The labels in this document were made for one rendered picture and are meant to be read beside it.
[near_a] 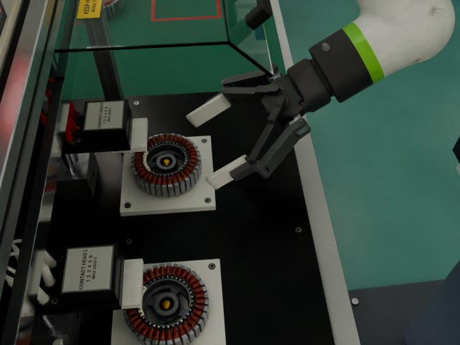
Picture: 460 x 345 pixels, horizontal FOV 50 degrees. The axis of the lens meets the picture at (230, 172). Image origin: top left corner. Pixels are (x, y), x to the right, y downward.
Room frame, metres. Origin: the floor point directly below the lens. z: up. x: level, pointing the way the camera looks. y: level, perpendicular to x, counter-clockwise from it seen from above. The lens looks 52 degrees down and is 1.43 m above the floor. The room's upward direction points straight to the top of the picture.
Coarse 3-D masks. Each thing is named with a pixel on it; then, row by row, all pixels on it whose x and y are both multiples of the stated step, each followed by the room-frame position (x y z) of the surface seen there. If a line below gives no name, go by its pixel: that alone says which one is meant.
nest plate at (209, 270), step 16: (208, 272) 0.32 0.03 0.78; (208, 288) 0.30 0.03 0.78; (112, 320) 0.25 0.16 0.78; (176, 320) 0.25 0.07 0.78; (208, 320) 0.25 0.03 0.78; (224, 320) 0.25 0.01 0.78; (112, 336) 0.23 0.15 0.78; (128, 336) 0.23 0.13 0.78; (208, 336) 0.23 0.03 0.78; (224, 336) 0.23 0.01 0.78
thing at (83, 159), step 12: (84, 156) 0.51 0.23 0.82; (60, 168) 0.48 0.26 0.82; (84, 168) 0.48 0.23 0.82; (96, 168) 0.52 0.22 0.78; (60, 180) 0.46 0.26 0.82; (72, 180) 0.46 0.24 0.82; (84, 180) 0.46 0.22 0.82; (60, 192) 0.46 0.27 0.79; (72, 192) 0.46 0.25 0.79; (84, 192) 0.46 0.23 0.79
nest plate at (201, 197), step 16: (208, 144) 0.57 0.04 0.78; (128, 160) 0.53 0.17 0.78; (208, 160) 0.53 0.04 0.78; (128, 176) 0.50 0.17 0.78; (128, 192) 0.46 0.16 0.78; (144, 192) 0.46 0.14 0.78; (192, 192) 0.46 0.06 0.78; (208, 192) 0.46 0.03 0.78; (128, 208) 0.43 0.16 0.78; (144, 208) 0.43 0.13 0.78; (160, 208) 0.43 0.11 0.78; (176, 208) 0.43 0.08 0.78; (192, 208) 0.44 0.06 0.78; (208, 208) 0.44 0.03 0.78
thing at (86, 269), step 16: (64, 256) 0.28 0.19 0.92; (80, 256) 0.28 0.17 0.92; (96, 256) 0.28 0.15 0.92; (112, 256) 0.28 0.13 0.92; (64, 272) 0.25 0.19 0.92; (80, 272) 0.25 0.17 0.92; (96, 272) 0.25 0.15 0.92; (112, 272) 0.26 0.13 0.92; (128, 272) 0.27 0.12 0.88; (64, 288) 0.24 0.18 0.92; (80, 288) 0.24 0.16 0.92; (96, 288) 0.24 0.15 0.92; (112, 288) 0.24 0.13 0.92; (128, 288) 0.25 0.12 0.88; (48, 304) 0.23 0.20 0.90; (64, 304) 0.23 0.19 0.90; (80, 304) 0.23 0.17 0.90; (96, 304) 0.23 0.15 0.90; (112, 304) 0.23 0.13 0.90; (128, 304) 0.23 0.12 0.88; (48, 320) 0.23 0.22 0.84
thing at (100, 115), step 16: (80, 112) 0.53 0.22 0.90; (96, 112) 0.51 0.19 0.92; (112, 112) 0.51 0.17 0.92; (128, 112) 0.52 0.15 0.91; (80, 128) 0.50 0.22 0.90; (96, 128) 0.48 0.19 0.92; (112, 128) 0.48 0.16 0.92; (128, 128) 0.49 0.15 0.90; (144, 128) 0.51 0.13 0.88; (64, 144) 0.47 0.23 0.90; (80, 144) 0.47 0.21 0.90; (96, 144) 0.47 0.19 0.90; (112, 144) 0.47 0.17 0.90; (128, 144) 0.47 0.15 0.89; (144, 144) 0.48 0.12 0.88; (64, 160) 0.47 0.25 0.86
